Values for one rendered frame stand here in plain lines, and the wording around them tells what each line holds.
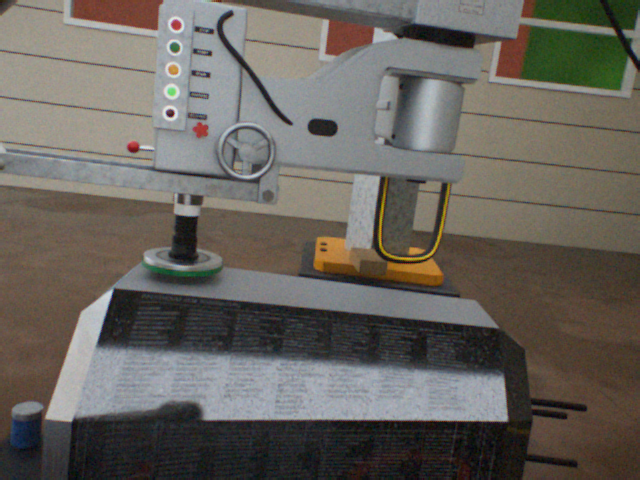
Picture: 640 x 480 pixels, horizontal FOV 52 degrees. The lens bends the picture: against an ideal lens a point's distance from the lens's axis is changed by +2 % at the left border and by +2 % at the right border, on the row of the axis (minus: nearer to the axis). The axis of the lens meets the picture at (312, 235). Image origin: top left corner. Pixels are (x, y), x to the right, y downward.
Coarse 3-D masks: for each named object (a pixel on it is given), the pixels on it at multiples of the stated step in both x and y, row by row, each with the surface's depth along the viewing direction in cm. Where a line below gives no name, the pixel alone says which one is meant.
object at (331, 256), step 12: (324, 240) 277; (336, 240) 281; (324, 252) 254; (336, 252) 257; (348, 252) 260; (408, 252) 275; (420, 252) 277; (324, 264) 239; (336, 264) 239; (348, 264) 239; (396, 264) 249; (408, 264) 251; (420, 264) 254; (432, 264) 257; (372, 276) 239; (384, 276) 239; (396, 276) 239; (408, 276) 239; (420, 276) 239; (432, 276) 239
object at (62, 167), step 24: (24, 168) 158; (48, 168) 160; (72, 168) 161; (96, 168) 162; (120, 168) 164; (144, 168) 176; (192, 192) 169; (216, 192) 171; (240, 192) 173; (264, 192) 171
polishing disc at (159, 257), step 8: (160, 248) 184; (168, 248) 185; (144, 256) 174; (152, 256) 175; (160, 256) 176; (168, 256) 177; (200, 256) 181; (208, 256) 182; (216, 256) 183; (152, 264) 170; (160, 264) 169; (168, 264) 169; (176, 264) 169; (184, 264) 170; (192, 264) 171; (200, 264) 172; (208, 264) 173; (216, 264) 175
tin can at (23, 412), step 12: (12, 408) 235; (24, 408) 236; (36, 408) 236; (12, 420) 234; (24, 420) 232; (36, 420) 235; (12, 432) 234; (24, 432) 233; (36, 432) 236; (12, 444) 235; (24, 444) 234
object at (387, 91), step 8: (384, 80) 226; (392, 80) 204; (400, 80) 194; (384, 88) 223; (392, 88) 202; (384, 96) 220; (392, 96) 199; (376, 104) 232; (384, 104) 209; (392, 104) 197; (376, 112) 237; (384, 112) 215; (392, 112) 197; (376, 120) 236; (384, 120) 212; (376, 128) 233; (384, 128) 209; (376, 136) 238; (384, 136) 210
